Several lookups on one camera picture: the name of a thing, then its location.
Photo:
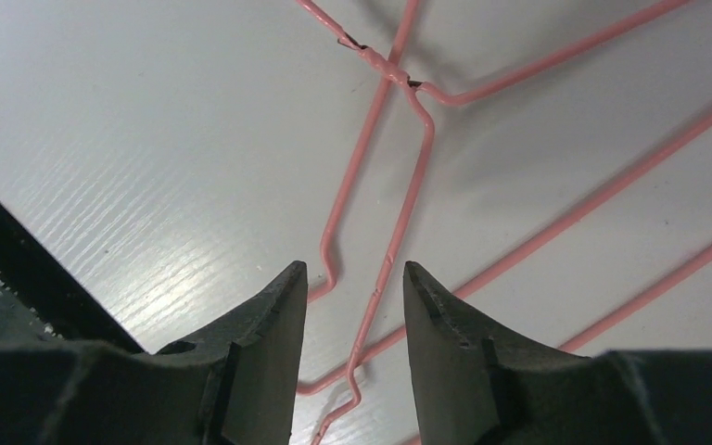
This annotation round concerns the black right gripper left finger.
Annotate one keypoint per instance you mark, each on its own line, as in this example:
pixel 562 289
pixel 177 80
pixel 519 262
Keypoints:
pixel 231 381

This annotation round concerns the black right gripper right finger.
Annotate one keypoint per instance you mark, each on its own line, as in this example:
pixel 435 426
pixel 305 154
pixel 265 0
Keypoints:
pixel 477 381

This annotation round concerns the pink wire hanger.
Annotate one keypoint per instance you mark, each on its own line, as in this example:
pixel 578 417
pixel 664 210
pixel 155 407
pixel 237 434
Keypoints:
pixel 566 220
pixel 393 75

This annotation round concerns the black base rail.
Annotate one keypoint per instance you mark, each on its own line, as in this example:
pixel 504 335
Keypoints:
pixel 40 298

